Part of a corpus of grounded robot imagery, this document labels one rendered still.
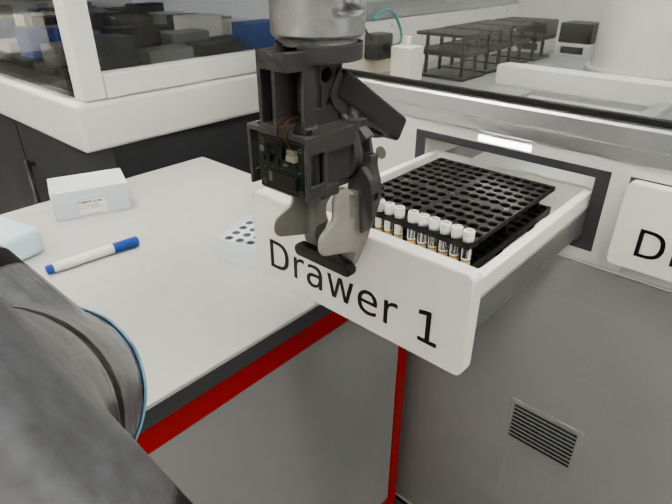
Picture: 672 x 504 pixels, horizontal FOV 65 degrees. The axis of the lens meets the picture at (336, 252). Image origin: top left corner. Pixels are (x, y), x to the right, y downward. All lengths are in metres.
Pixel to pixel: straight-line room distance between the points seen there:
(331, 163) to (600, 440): 0.66
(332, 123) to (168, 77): 0.90
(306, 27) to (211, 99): 0.98
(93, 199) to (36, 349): 0.84
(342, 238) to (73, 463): 0.34
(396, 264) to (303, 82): 0.19
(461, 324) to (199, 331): 0.34
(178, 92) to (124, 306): 0.69
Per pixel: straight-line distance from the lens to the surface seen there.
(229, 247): 0.80
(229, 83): 1.42
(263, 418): 0.76
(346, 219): 0.48
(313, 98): 0.43
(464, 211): 0.65
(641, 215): 0.74
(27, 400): 0.19
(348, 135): 0.44
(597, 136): 0.75
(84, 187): 1.04
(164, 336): 0.69
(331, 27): 0.42
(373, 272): 0.53
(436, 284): 0.48
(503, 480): 1.11
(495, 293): 0.57
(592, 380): 0.89
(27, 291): 0.33
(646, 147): 0.74
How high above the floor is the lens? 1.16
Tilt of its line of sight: 29 degrees down
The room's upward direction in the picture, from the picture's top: straight up
